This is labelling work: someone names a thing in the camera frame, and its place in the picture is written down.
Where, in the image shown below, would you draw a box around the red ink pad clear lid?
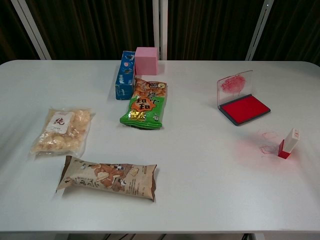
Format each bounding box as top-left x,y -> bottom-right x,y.
216,69 -> 272,127

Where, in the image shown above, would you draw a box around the white upright frame post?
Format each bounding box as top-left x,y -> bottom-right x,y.
152,0 -> 169,61

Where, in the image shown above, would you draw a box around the blue printed carton box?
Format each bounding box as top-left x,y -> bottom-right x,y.
114,50 -> 137,101

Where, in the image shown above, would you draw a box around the red white stamp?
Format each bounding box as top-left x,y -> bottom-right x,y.
277,127 -> 301,160

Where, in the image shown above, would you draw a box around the dark brown curtain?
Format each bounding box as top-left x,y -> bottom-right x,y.
0,0 -> 320,65

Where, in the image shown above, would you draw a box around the brown paper snack bag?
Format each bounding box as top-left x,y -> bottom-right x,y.
55,155 -> 158,203

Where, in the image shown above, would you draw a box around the white slanted frame post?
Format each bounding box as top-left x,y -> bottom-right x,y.
10,0 -> 53,61
245,0 -> 273,62

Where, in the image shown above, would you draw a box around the pink box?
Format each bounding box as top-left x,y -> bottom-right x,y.
134,46 -> 160,76

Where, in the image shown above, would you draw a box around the green orange snack bag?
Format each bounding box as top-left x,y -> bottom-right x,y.
119,76 -> 168,130

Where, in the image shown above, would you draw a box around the clear bag puffed snacks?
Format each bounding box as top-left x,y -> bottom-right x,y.
30,106 -> 96,158

